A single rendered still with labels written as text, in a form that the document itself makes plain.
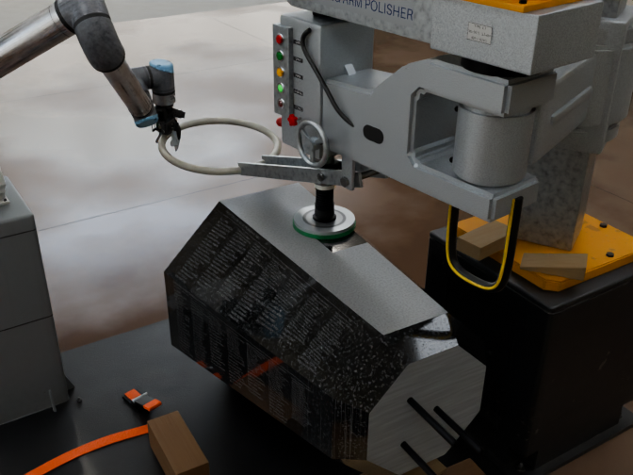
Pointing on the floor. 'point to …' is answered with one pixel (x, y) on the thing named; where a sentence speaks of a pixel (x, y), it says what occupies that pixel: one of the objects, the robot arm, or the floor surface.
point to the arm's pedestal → (25, 319)
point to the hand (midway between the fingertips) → (170, 146)
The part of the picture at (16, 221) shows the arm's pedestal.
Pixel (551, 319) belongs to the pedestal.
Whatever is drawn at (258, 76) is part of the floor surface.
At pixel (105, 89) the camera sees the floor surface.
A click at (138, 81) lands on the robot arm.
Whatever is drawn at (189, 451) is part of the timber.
